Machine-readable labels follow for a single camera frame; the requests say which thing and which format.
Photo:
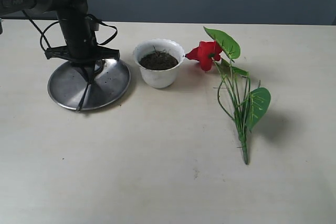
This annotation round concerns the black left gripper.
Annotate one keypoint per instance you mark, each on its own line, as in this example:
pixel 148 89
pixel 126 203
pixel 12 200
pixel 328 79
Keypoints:
pixel 81 44

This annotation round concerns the steel spork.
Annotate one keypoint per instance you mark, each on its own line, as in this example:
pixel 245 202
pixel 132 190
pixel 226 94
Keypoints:
pixel 98 68

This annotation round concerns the red artificial anthurium flower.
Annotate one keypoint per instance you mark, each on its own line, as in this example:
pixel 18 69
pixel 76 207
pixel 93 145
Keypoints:
pixel 244 105

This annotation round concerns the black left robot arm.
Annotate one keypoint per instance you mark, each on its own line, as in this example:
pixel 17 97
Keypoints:
pixel 43 6

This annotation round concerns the white plastic flower pot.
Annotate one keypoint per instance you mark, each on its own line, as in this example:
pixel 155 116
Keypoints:
pixel 159 61

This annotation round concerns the round steel plate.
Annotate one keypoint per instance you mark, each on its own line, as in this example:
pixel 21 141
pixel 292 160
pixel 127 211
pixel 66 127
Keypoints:
pixel 66 85

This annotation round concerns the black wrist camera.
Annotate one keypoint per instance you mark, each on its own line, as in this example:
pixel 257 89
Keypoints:
pixel 93 24

